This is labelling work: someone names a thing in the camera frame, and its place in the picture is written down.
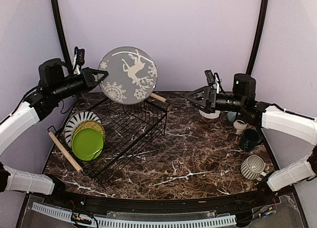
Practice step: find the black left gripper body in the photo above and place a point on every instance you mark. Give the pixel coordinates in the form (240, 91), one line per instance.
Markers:
(62, 87)

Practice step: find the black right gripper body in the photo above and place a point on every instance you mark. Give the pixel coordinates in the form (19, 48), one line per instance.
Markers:
(235, 104)

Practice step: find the beige patterned bowl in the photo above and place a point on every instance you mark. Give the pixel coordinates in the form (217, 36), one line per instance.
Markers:
(209, 117)

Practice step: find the light blue faceted mug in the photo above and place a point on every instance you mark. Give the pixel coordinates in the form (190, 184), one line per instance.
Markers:
(231, 116)

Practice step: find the white steel tumbler cup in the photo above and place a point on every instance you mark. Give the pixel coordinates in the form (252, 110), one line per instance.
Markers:
(239, 126)

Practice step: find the black white striped plate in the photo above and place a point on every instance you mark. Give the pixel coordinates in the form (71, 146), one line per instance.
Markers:
(75, 120)

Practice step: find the grey reindeer plate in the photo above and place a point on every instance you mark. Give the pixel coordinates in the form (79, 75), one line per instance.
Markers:
(132, 75)

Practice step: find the yellow ribbed plate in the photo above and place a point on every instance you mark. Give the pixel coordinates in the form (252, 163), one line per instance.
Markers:
(91, 124)

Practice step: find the dark green mug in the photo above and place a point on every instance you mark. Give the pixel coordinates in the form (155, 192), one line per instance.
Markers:
(249, 140)

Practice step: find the striped round mug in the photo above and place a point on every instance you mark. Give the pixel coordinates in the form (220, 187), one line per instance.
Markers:
(253, 168)

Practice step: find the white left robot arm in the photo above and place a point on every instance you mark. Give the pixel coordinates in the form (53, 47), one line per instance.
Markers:
(57, 82)

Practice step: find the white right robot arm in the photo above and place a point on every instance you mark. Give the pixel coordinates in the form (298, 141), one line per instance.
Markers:
(273, 117)

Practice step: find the bright green plate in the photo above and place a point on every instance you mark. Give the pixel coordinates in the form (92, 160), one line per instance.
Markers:
(87, 144)

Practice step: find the black frame post left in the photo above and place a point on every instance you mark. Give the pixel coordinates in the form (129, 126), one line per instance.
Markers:
(60, 31)

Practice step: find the black frame post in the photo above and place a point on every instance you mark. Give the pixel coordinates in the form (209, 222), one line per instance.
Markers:
(60, 31)
(258, 36)

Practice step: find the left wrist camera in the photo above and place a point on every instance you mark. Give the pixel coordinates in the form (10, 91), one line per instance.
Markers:
(78, 60)

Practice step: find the wooden rack handle far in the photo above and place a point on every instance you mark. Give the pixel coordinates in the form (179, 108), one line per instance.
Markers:
(162, 99)

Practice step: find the wooden rack handle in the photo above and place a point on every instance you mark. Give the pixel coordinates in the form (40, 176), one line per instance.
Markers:
(70, 159)
(162, 99)

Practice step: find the black wire dish rack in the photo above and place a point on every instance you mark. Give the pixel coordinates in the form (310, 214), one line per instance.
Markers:
(130, 130)

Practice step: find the wooden rack handle near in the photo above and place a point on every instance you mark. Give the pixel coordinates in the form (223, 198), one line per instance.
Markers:
(70, 159)

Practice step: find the black front rail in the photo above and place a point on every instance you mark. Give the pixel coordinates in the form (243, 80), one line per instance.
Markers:
(236, 204)

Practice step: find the black frame post right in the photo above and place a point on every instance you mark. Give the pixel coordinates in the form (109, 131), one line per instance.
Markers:
(258, 36)

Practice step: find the white slotted cable duct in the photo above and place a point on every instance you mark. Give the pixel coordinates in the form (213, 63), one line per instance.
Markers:
(136, 220)

